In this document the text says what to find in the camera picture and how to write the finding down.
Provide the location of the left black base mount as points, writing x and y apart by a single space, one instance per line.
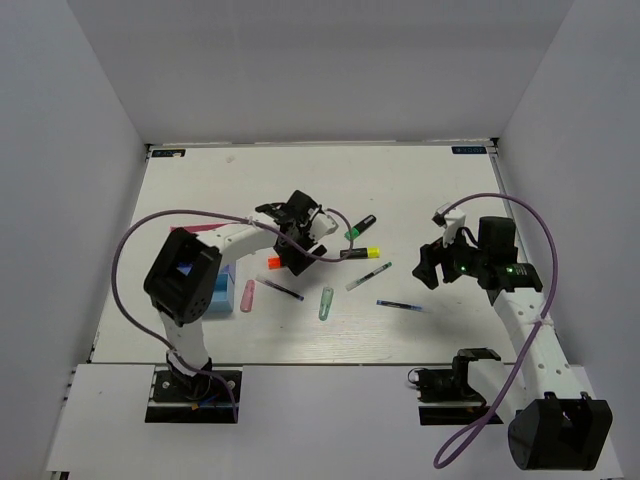
201 401

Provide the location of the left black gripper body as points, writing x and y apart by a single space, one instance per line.
302 240

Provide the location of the yellow cap black highlighter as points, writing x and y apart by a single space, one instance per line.
360 253

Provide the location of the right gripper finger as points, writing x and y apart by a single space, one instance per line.
426 272
430 254

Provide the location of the purple ink pen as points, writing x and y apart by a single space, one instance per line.
279 288

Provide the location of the table corner label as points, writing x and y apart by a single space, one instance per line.
468 150
168 153

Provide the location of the pink blue tiered organizer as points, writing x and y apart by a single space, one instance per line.
222 299

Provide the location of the pink eraser stick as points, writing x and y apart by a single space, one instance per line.
247 298

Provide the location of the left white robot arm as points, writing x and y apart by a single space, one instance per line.
181 281

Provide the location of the orange highlighter marker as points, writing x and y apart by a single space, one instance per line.
274 263

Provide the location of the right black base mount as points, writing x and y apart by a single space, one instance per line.
444 394

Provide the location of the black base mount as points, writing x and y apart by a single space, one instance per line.
444 394
201 401

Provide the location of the right table corner label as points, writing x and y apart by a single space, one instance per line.
468 150

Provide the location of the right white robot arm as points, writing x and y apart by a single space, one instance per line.
553 422

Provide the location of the green cap black highlighter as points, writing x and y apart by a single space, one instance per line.
359 228

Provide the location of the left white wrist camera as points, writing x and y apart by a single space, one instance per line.
321 224

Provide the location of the left table corner label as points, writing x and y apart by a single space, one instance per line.
168 153

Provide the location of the green ink clear pen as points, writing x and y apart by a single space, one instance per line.
354 284

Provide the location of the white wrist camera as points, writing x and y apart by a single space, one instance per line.
451 220
321 224

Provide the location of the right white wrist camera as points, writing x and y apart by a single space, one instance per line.
451 220

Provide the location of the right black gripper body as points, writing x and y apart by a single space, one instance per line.
459 258

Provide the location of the blue ink pen right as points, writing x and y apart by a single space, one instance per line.
400 306

